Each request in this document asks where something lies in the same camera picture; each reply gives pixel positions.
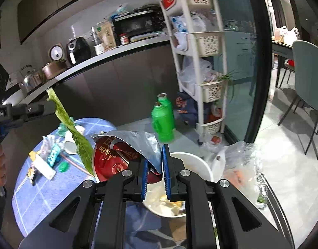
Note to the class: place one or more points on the brown paper bag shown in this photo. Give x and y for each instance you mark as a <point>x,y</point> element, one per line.
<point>107,36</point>

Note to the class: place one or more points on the blue plaid tablecloth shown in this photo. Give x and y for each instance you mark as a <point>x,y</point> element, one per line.
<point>39,199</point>

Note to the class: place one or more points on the green bottle cap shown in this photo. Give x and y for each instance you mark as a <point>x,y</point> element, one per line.
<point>63,167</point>

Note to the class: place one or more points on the clear plastic bag in rack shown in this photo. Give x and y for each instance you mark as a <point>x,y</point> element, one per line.
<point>194,70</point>

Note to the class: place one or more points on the white basket storage rack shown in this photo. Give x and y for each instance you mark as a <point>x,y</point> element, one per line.
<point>208,44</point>

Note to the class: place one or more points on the black air fryer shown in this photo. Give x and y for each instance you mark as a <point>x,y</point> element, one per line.
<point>77,49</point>

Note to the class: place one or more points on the light green wrapper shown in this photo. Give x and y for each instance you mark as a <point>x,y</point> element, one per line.
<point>62,129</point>

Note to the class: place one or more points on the white container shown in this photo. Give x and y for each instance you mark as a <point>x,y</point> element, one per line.
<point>99,48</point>

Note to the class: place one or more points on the copper pot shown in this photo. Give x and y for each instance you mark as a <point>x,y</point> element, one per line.
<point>54,70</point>

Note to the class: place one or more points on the white paper cup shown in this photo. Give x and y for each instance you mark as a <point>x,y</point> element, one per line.
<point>70,146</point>

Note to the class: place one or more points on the small plastic bag on floor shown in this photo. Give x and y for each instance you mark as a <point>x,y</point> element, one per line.
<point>213,141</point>

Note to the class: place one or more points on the grey-green dining chair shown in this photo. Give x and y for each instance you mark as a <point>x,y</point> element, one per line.
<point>308,70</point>

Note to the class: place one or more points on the green onion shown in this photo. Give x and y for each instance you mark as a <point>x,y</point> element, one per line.
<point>226,77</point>

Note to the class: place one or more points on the red-lid jar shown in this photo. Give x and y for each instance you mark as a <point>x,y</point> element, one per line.
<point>124,39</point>

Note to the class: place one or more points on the dining table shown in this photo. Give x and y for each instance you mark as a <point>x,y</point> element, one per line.
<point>282,46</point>

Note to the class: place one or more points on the black door frame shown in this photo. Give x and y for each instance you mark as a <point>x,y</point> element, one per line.
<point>257,57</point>

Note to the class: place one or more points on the steel kettle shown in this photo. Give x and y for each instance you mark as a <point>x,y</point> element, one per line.
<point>32,79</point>

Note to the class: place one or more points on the red and silver snack bag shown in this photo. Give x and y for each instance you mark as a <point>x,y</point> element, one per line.
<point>115,158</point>

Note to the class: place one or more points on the pink straw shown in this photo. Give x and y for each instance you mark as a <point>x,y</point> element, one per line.
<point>76,164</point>

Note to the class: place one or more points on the large clear plastic bag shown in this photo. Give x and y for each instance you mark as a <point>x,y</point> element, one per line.
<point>239,160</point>

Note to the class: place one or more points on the teal snack wrapper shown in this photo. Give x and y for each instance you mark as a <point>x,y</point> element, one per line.
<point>54,155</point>

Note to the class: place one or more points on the white trash bin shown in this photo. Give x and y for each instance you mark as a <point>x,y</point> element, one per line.
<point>197,163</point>

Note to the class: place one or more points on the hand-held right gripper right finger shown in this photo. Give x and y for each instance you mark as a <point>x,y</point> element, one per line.
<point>166,172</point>

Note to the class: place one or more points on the blue and white plastic bag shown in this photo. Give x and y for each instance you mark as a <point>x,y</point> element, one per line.
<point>187,22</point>

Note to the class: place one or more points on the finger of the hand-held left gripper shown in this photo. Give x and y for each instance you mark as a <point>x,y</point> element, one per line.
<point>41,109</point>

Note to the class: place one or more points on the green vegetable leaf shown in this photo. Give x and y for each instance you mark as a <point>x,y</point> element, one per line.
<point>80,145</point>

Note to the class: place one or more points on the dark blue shopping bag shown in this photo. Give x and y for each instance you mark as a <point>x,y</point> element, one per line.
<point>186,106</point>

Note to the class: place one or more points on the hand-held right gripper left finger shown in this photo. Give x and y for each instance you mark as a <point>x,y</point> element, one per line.
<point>145,180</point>

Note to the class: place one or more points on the round white rice cooker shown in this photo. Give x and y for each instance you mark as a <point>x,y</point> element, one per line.
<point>58,51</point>

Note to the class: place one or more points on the black toaster oven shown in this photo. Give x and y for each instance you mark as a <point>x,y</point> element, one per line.
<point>138,24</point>

